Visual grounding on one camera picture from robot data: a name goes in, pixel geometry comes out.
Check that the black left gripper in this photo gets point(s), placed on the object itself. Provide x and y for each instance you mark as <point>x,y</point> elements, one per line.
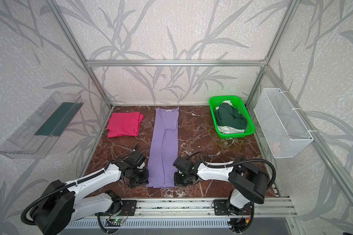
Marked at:
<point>139,176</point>

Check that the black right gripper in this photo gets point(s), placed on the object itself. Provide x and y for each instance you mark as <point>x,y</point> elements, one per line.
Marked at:
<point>182,177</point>

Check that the purple printed t-shirt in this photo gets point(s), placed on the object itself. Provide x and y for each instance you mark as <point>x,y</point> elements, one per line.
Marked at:
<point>164,149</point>

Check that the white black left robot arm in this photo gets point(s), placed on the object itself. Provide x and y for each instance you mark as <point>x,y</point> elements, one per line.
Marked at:
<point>63,203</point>

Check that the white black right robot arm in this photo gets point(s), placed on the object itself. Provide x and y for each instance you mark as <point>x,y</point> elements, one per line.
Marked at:
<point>250,178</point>

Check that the green circuit board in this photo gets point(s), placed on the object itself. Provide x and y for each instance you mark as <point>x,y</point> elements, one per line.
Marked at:
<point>115,222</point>

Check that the folded magenta t-shirt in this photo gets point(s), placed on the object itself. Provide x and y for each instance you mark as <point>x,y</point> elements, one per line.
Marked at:
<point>124,124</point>

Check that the white t-shirt in basket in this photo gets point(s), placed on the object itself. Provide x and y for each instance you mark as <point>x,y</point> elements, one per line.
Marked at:
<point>229,130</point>

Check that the green plastic basket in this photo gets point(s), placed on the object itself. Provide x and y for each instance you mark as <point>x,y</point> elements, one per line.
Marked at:
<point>237,103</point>

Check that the dark green t-shirt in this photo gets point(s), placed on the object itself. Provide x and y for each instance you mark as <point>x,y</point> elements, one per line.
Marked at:
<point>228,116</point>

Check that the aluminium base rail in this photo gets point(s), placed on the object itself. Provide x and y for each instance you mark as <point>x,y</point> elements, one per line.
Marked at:
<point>202,208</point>

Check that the clear plastic wall tray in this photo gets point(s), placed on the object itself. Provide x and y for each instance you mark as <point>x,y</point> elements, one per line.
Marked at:
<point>38,134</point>

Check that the white wire mesh basket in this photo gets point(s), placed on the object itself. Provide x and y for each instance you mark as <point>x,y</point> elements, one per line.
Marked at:
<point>285,132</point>

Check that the aluminium horizontal frame bar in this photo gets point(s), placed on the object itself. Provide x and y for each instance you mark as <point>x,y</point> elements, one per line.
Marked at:
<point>171,63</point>

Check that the left aluminium frame post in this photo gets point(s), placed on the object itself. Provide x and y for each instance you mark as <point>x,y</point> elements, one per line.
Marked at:
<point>56,12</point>

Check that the aluminium frame post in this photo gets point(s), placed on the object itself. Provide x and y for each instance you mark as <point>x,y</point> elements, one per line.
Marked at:
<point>290,11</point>
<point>56,12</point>

